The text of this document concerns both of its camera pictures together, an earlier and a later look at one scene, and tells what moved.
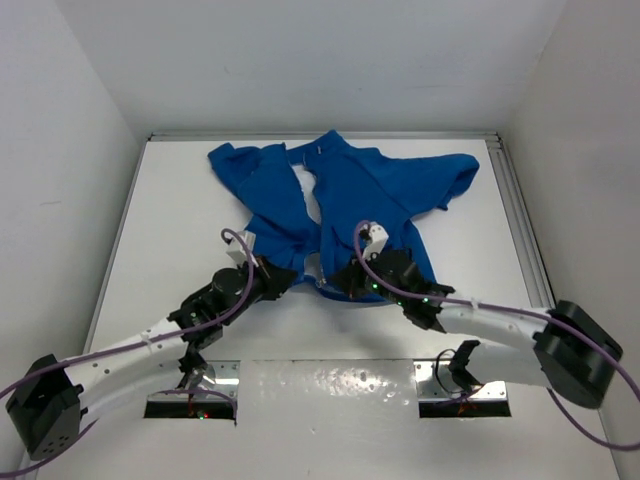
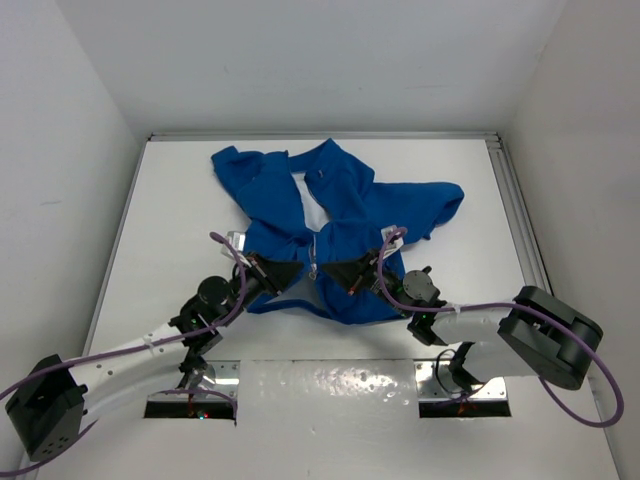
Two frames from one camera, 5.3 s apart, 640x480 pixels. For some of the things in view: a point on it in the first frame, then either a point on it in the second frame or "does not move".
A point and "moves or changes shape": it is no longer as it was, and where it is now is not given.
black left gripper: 274,279 does not move
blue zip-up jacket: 319,208 moves or changes shape
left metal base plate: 226,378 does not move
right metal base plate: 435,381 does not move
